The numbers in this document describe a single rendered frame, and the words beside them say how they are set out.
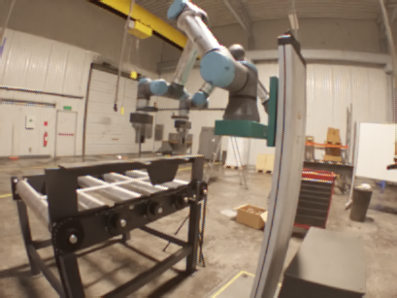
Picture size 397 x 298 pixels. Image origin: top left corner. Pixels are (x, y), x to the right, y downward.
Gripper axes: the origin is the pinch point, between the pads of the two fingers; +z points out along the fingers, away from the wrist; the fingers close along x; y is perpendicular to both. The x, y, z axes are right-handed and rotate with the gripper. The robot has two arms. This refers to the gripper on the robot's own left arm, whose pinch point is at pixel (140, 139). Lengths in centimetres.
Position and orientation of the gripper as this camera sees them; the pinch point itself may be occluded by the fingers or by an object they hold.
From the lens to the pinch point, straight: 110.7
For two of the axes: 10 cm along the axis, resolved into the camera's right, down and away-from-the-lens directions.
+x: -5.0, 0.2, -8.6
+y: -8.6, -0.9, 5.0
